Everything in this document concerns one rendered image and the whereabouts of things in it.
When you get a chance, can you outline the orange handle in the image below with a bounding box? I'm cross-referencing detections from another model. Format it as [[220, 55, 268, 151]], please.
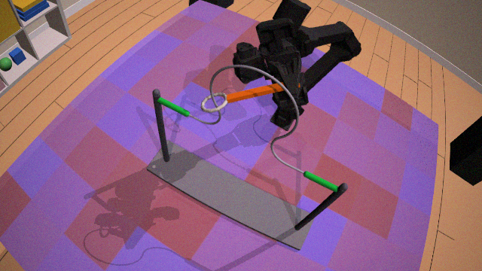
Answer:
[[201, 84, 284, 112]]

